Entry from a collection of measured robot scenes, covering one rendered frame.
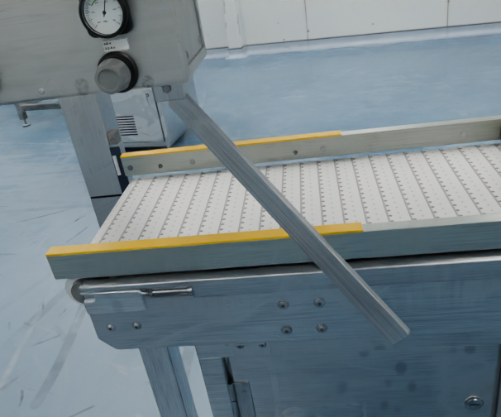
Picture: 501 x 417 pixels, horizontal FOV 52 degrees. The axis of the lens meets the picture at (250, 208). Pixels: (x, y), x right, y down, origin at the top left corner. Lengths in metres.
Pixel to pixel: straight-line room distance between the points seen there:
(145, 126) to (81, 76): 2.84
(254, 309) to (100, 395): 1.17
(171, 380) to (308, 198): 0.57
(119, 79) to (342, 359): 0.46
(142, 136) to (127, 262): 2.79
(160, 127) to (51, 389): 1.90
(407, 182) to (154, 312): 0.36
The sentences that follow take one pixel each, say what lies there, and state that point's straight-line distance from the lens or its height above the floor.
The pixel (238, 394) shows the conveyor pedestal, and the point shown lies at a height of 0.61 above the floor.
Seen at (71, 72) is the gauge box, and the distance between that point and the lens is 0.46.
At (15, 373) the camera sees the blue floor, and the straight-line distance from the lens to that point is 1.94.
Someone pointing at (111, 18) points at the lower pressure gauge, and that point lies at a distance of 0.43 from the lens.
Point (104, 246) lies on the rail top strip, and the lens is 0.58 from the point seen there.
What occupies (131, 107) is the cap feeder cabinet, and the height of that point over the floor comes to 0.33.
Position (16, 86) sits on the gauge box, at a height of 1.07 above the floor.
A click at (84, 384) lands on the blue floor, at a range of 1.77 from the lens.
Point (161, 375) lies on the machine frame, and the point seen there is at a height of 0.40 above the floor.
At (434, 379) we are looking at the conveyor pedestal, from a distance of 0.75.
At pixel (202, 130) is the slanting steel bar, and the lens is 0.48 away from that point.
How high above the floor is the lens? 1.16
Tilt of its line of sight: 28 degrees down
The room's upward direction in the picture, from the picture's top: 9 degrees counter-clockwise
